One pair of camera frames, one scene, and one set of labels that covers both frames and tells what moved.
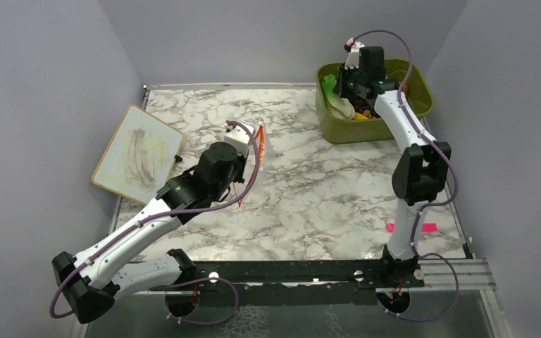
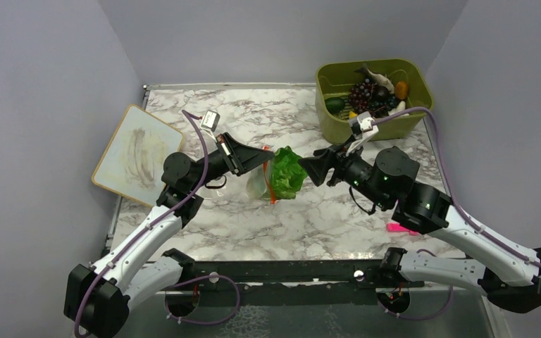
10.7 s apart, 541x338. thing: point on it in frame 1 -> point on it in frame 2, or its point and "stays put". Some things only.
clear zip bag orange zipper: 265,161 -> 258,184
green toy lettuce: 341,108 -> 287,176
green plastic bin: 411,80 stays put
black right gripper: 342,74 -> 318,165
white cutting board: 140,157 stays put
